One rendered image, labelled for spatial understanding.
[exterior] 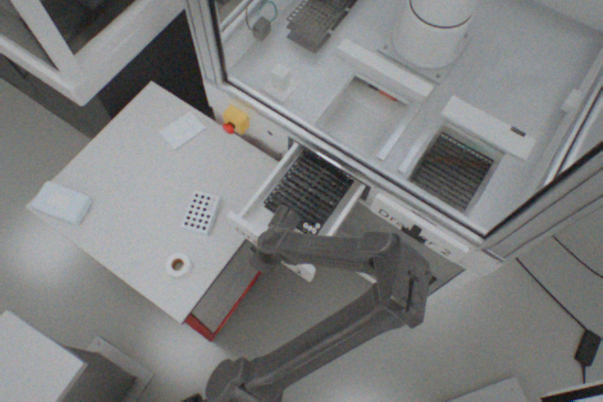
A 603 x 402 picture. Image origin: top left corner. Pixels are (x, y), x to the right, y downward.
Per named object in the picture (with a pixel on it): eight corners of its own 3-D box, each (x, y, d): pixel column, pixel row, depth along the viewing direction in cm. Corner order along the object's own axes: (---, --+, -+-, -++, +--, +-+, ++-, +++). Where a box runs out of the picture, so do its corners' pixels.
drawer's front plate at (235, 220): (310, 282, 140) (312, 273, 130) (229, 227, 146) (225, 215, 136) (313, 277, 140) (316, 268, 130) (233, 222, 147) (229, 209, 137)
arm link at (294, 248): (381, 258, 75) (423, 294, 79) (396, 227, 77) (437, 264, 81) (255, 243, 111) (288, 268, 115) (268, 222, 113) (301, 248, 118)
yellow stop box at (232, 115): (240, 137, 156) (238, 125, 150) (222, 125, 158) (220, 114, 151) (250, 126, 158) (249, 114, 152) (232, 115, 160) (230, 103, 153)
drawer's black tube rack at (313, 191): (313, 242, 143) (314, 235, 137) (264, 210, 147) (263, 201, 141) (352, 185, 151) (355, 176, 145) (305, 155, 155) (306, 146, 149)
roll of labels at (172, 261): (165, 261, 147) (162, 257, 144) (187, 252, 148) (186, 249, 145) (171, 282, 145) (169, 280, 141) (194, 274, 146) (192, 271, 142)
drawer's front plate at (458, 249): (454, 264, 143) (467, 253, 133) (368, 209, 150) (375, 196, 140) (457, 258, 144) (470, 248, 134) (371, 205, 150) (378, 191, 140)
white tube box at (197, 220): (208, 237, 151) (206, 233, 147) (182, 231, 151) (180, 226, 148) (220, 201, 156) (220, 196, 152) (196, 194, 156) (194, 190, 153)
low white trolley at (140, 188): (214, 348, 209) (180, 324, 140) (105, 266, 222) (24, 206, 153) (292, 240, 230) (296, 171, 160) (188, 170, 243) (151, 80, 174)
